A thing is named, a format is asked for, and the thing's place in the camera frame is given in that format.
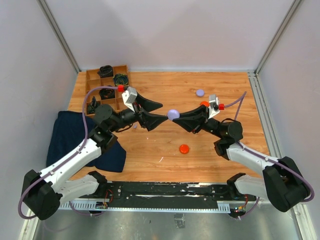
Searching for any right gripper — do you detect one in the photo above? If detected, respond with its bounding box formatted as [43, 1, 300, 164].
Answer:
[173, 104, 224, 139]

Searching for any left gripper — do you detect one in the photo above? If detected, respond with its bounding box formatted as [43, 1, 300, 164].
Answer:
[109, 92, 169, 132]

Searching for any purple earbud case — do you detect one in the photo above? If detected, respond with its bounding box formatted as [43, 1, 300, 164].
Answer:
[195, 89, 205, 97]
[167, 109, 180, 121]

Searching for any orange earbud case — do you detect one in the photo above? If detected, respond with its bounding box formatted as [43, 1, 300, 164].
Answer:
[179, 144, 190, 154]
[200, 101, 210, 107]

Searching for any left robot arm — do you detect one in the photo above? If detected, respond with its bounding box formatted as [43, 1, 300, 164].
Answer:
[18, 87, 168, 220]

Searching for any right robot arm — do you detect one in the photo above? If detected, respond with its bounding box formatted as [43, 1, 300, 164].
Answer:
[172, 104, 315, 212]

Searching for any rolled green patterned tie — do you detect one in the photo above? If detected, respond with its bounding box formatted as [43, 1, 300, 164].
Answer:
[113, 73, 129, 87]

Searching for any rolled black orange tie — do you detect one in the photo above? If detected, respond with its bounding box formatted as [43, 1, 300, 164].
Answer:
[99, 88, 115, 100]

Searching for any wooden compartment tray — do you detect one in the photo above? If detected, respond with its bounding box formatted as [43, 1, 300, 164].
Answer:
[85, 65, 129, 118]

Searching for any folded dark tie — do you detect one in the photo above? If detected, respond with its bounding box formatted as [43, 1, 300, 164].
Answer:
[87, 96, 100, 115]

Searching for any rolled black tie top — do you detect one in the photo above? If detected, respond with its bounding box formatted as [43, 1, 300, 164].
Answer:
[97, 65, 114, 78]

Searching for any dark blue cloth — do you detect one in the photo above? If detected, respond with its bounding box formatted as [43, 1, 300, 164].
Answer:
[46, 111, 127, 173]

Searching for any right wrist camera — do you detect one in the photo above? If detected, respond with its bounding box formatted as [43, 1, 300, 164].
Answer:
[208, 94, 220, 118]

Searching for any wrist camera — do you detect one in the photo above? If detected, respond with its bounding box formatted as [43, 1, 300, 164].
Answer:
[122, 86, 138, 106]
[208, 94, 220, 118]

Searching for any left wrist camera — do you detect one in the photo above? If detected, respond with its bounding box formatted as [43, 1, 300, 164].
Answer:
[122, 86, 138, 106]

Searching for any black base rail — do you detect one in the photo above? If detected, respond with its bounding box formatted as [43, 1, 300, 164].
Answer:
[92, 180, 232, 210]

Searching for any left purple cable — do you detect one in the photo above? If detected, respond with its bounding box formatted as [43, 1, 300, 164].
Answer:
[17, 84, 125, 232]

